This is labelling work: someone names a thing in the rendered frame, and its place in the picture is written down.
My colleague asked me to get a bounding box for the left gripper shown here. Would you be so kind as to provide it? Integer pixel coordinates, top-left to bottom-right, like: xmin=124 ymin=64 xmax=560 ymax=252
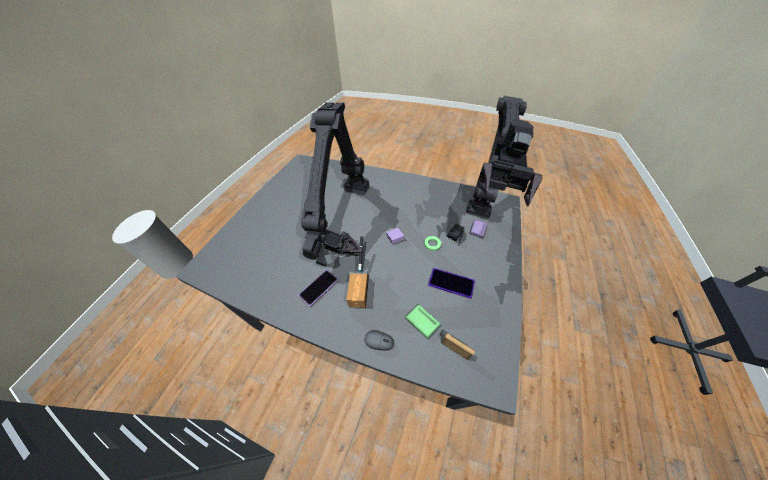
xmin=477 ymin=159 xmax=543 ymax=207

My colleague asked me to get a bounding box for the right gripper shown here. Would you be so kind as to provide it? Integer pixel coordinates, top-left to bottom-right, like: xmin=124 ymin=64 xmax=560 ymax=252
xmin=326 ymin=230 xmax=362 ymax=254

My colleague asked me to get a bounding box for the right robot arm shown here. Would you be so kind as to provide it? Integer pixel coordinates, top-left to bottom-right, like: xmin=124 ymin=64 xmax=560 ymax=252
xmin=301 ymin=102 xmax=369 ymax=267

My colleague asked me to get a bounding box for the light purple cube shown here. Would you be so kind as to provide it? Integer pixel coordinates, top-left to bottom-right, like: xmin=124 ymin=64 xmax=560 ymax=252
xmin=470 ymin=219 xmax=487 ymax=238

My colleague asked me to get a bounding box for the grey computer mouse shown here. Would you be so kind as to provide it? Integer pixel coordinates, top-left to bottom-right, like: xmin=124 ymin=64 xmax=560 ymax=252
xmin=365 ymin=331 xmax=394 ymax=350

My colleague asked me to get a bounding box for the orange block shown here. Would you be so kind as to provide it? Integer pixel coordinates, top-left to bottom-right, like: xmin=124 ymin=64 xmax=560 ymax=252
xmin=346 ymin=274 xmax=369 ymax=308

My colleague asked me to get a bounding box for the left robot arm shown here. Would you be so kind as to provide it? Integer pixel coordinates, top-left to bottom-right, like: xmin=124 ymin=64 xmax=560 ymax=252
xmin=467 ymin=96 xmax=534 ymax=218

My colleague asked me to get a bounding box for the tan rectangular block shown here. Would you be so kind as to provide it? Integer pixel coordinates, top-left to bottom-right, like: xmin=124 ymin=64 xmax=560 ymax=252
xmin=441 ymin=333 xmax=475 ymax=360

